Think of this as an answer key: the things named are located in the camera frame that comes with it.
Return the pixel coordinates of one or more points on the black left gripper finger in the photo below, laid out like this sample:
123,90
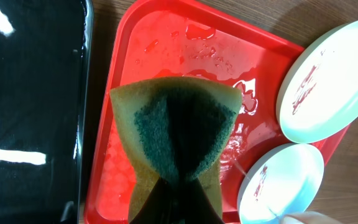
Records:
187,204

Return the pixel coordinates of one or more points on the green yellow sponge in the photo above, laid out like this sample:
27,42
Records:
175,128

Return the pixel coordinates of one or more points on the mint plate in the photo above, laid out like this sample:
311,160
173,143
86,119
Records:
319,94
283,181

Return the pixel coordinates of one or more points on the white plate red stain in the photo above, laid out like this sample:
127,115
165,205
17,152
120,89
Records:
308,218

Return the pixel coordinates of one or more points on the red plastic tray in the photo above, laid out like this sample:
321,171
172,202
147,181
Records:
160,38

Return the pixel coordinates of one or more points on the black plastic tray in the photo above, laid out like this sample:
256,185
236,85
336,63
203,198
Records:
45,50

